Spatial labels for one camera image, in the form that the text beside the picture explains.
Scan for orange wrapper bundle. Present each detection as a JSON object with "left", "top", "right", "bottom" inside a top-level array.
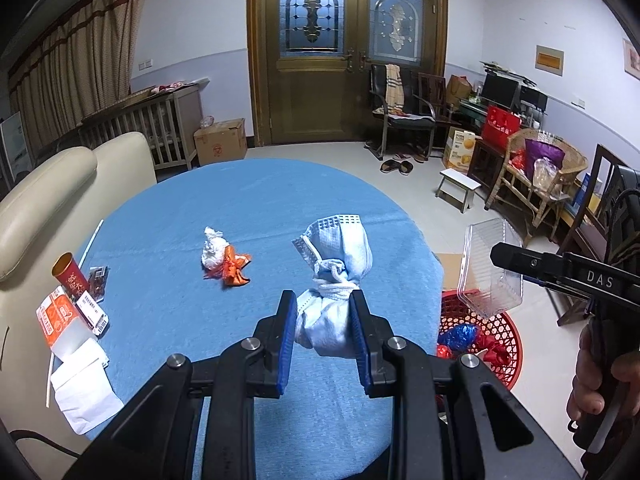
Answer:
[{"left": 202, "top": 245, "right": 252, "bottom": 287}]

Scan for light blue face mask bundle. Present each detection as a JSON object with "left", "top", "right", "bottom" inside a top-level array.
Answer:
[{"left": 293, "top": 214, "right": 373, "bottom": 359}]

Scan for blue plastic bag bundle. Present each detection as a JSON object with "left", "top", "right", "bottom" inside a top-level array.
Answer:
[{"left": 437, "top": 323, "right": 478, "bottom": 353}]

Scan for white plastic bag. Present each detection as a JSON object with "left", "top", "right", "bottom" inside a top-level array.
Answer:
[{"left": 201, "top": 226, "right": 229, "bottom": 271}]

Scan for clear plastic tray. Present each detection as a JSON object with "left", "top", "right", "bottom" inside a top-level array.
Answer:
[{"left": 457, "top": 219, "right": 524, "bottom": 318}]

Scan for red plastic bag bundle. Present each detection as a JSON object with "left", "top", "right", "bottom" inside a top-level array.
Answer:
[{"left": 474, "top": 332, "right": 511, "bottom": 366}]

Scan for person right hand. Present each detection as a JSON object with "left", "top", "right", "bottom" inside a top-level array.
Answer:
[{"left": 566, "top": 326, "right": 640, "bottom": 422}]

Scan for dark wooden chair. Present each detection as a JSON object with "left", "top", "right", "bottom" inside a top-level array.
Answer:
[{"left": 555, "top": 143, "right": 640, "bottom": 328}]

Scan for flat cardboard sheet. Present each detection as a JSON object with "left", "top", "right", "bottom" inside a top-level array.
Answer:
[{"left": 436, "top": 254, "right": 464, "bottom": 292}]

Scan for red plastic mesh basket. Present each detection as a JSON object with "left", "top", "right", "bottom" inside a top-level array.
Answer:
[{"left": 436, "top": 290, "right": 524, "bottom": 390}]

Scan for rattan chair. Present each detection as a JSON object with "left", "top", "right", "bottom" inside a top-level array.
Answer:
[{"left": 485, "top": 128, "right": 587, "bottom": 245}]

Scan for purple bag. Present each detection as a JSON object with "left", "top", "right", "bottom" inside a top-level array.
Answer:
[{"left": 525, "top": 139, "right": 565, "bottom": 180}]

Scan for pair of slippers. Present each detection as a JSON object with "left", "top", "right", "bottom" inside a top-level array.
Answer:
[{"left": 380, "top": 159, "right": 413, "bottom": 176}]

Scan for small white stool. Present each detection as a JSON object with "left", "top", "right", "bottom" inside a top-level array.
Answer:
[{"left": 435, "top": 168, "right": 482, "bottom": 214}]

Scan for small white cigarette box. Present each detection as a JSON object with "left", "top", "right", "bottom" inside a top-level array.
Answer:
[{"left": 76, "top": 292, "right": 110, "bottom": 337}]

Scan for dark snack wrapper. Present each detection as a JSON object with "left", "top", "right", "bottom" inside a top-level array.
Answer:
[{"left": 88, "top": 266, "right": 110, "bottom": 302}]

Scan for brown cardboard box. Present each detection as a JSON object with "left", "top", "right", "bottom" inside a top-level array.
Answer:
[{"left": 194, "top": 118, "right": 247, "bottom": 166}]

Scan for red gift bag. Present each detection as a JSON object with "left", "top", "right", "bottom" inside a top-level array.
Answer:
[{"left": 482, "top": 105, "right": 521, "bottom": 153}]

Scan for yellow printed carton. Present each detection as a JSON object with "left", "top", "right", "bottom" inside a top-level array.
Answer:
[{"left": 442, "top": 127, "right": 477, "bottom": 174}]

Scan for white tissue sheets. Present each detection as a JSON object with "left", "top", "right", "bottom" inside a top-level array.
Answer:
[{"left": 51, "top": 339, "right": 124, "bottom": 434}]

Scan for orange white tissue pack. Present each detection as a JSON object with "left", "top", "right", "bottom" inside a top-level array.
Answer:
[{"left": 36, "top": 286, "right": 96, "bottom": 362}]

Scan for red paper cup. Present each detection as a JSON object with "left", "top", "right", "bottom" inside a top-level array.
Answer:
[{"left": 51, "top": 252, "right": 89, "bottom": 299}]

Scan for black computer monitor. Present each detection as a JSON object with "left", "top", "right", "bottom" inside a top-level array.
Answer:
[{"left": 480, "top": 73, "right": 520, "bottom": 110}]

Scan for white paper straw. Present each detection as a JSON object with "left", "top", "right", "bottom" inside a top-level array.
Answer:
[{"left": 45, "top": 218, "right": 106, "bottom": 410}]

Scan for wooden radiator cover cabinet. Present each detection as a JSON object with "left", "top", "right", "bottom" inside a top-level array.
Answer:
[{"left": 79, "top": 82, "right": 203, "bottom": 170}]

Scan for black metal armchair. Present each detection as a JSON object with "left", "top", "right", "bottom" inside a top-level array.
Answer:
[{"left": 366, "top": 64, "right": 450, "bottom": 160}]

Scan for cream leather sofa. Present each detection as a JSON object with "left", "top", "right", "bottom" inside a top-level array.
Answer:
[{"left": 0, "top": 132, "right": 156, "bottom": 452}]

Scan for wooden double door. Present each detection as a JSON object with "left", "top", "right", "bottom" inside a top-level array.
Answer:
[{"left": 247, "top": 0, "right": 448, "bottom": 146}]

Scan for beige striped curtain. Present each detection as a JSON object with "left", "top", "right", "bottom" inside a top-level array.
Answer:
[{"left": 9, "top": 0, "right": 144, "bottom": 154}]

